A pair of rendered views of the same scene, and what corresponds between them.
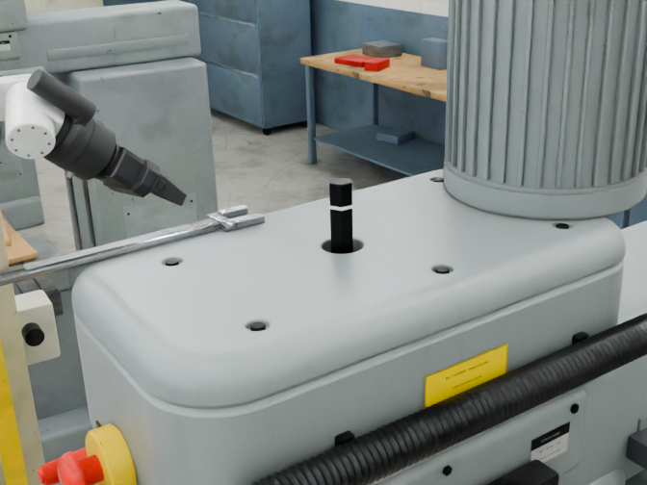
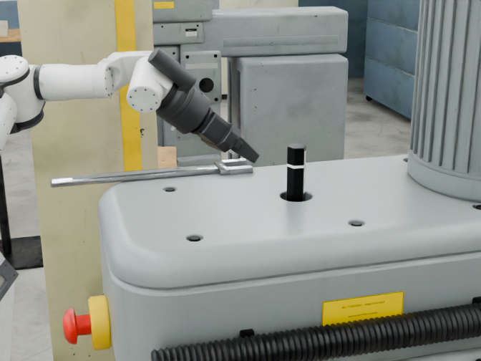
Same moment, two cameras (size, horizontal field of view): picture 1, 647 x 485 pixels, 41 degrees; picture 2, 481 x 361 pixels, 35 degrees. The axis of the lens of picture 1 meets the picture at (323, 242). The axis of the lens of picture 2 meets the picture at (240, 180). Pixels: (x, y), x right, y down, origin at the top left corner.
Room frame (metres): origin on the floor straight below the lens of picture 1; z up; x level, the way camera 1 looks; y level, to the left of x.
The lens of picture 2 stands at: (-0.07, -0.21, 2.19)
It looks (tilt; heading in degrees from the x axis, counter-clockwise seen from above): 20 degrees down; 19
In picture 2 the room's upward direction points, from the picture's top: straight up
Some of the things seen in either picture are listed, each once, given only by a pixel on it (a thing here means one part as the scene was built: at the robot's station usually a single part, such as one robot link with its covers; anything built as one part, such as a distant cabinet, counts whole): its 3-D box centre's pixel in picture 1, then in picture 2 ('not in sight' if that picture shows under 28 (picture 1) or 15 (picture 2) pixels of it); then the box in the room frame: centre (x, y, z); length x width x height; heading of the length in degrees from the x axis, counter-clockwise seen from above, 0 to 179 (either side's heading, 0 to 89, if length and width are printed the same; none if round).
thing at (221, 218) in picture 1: (135, 243); (152, 173); (0.72, 0.17, 1.89); 0.24 x 0.04 x 0.01; 124
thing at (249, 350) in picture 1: (357, 320); (306, 257); (0.72, -0.03, 1.81); 0.47 x 0.26 x 0.16; 123
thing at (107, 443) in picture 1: (110, 463); (99, 322); (0.58, 0.18, 1.76); 0.06 x 0.02 x 0.06; 33
